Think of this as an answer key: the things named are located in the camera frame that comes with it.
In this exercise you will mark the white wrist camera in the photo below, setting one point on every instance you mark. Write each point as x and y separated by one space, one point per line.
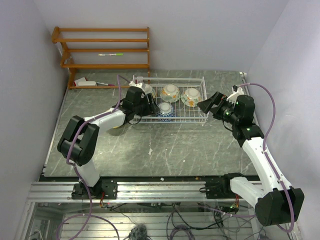
140 85
236 92

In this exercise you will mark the white wire dish rack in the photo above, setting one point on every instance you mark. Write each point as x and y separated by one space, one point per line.
183 113

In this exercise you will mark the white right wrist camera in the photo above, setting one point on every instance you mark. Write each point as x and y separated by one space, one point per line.
236 92

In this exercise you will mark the pink white pen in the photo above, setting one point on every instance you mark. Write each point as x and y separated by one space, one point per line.
105 84

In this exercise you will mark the white red box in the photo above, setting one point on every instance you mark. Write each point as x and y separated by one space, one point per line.
83 82

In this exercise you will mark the red patterned bowl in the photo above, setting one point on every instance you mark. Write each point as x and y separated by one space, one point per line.
165 112

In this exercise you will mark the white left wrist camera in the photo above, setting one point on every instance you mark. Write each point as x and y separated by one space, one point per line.
140 85

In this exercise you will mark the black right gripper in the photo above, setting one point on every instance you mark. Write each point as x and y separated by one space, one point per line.
217 99

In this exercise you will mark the orange floral bowl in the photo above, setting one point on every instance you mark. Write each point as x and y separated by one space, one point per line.
148 89
191 97
170 93

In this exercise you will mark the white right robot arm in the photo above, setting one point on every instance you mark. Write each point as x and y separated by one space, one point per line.
277 202

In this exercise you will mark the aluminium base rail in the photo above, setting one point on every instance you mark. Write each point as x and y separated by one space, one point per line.
127 192

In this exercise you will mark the wooden shelf rack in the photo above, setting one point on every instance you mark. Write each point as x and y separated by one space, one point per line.
102 49

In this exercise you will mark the green white pen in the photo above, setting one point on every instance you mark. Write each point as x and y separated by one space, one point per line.
110 54

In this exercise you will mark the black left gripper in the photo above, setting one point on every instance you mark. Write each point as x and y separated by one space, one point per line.
152 108

